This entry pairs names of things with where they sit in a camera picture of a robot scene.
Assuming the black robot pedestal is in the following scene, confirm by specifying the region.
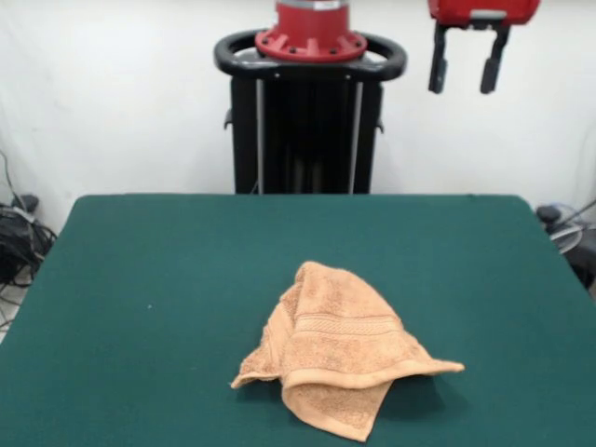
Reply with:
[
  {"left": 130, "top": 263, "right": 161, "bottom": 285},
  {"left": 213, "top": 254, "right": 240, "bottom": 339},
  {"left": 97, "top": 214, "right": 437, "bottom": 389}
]
[{"left": 213, "top": 28, "right": 408, "bottom": 196}]

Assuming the black cable bundle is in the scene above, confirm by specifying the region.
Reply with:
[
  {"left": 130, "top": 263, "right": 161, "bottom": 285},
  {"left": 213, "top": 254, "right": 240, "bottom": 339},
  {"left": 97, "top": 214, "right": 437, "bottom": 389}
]
[{"left": 0, "top": 148, "right": 58, "bottom": 330}]

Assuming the orange terry towel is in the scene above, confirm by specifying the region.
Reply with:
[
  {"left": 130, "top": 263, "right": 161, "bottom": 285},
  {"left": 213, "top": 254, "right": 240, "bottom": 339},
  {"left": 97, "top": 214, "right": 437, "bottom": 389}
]
[{"left": 230, "top": 261, "right": 466, "bottom": 443}]

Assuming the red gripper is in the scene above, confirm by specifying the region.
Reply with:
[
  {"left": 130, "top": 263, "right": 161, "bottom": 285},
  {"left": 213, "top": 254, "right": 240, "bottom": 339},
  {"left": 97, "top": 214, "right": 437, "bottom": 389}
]
[{"left": 427, "top": 0, "right": 542, "bottom": 95}]

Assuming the dark green tablecloth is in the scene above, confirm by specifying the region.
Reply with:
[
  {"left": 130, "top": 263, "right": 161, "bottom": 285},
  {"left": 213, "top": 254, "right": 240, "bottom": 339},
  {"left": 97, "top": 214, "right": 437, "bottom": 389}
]
[{"left": 0, "top": 194, "right": 596, "bottom": 447}]

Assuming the black floor object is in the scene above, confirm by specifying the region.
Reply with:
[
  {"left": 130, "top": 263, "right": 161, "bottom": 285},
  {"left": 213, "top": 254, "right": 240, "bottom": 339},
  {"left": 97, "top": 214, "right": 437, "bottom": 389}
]
[{"left": 565, "top": 241, "right": 596, "bottom": 299}]

